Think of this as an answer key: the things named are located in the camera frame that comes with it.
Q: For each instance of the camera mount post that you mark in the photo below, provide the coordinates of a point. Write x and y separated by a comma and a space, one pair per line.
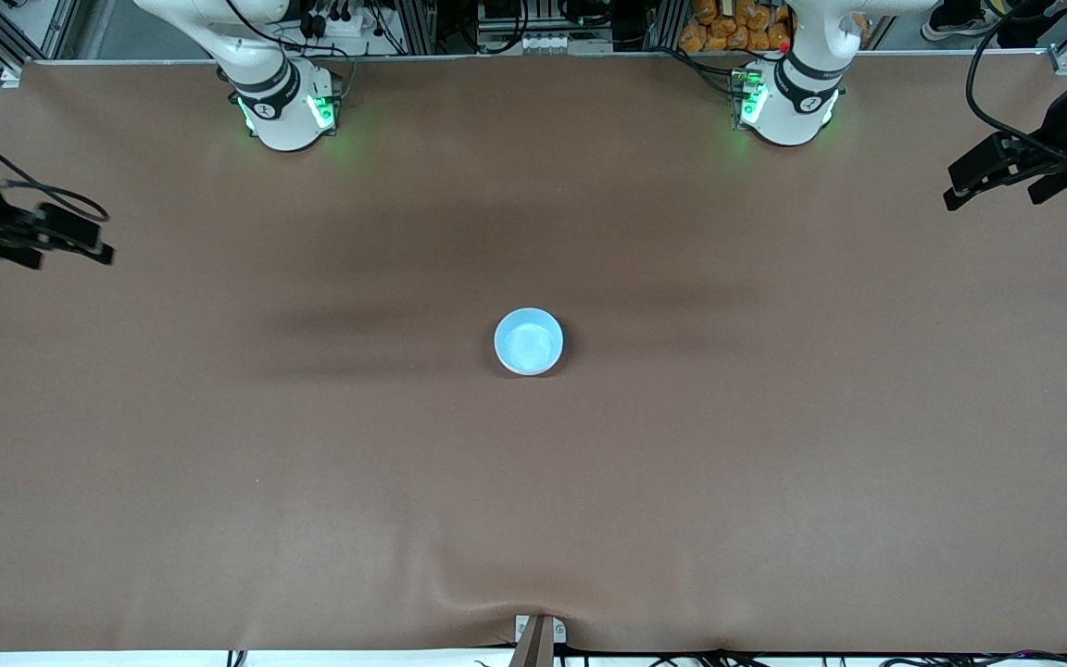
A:
538, 639

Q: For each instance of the white power strip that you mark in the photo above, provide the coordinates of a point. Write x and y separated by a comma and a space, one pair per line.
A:
339, 23

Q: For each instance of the blue bowl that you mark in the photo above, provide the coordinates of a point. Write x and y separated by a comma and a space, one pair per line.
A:
529, 341

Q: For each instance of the person's shoe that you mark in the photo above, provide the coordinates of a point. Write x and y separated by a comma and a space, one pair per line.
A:
952, 23

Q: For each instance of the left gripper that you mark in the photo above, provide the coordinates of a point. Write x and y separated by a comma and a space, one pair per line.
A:
1059, 132

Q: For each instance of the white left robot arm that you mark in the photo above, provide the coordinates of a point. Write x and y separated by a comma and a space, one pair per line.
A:
793, 102

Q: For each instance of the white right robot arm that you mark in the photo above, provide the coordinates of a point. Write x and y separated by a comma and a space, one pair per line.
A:
279, 111

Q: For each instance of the brown table mat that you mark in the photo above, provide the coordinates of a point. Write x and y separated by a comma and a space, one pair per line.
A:
533, 509

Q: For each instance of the orange snack packets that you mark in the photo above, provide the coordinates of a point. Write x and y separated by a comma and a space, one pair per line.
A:
737, 26

